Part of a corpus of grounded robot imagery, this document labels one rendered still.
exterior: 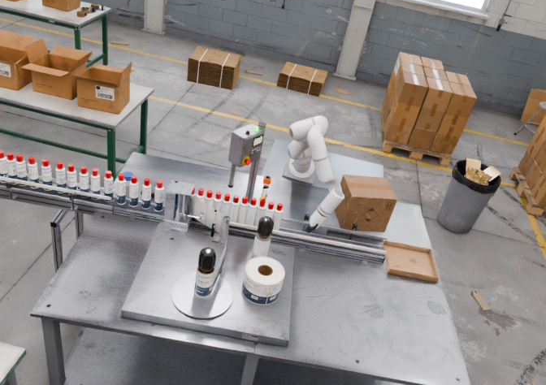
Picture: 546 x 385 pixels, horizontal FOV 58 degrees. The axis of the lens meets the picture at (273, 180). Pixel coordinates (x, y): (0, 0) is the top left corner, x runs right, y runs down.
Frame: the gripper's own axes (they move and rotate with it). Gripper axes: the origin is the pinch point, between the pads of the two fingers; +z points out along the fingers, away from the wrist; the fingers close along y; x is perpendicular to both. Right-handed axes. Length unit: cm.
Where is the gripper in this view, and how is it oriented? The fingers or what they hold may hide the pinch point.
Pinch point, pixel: (309, 229)
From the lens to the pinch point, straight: 296.7
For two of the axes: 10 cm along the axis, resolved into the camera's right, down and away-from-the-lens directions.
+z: -5.0, 7.1, 5.1
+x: 8.7, 4.5, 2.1
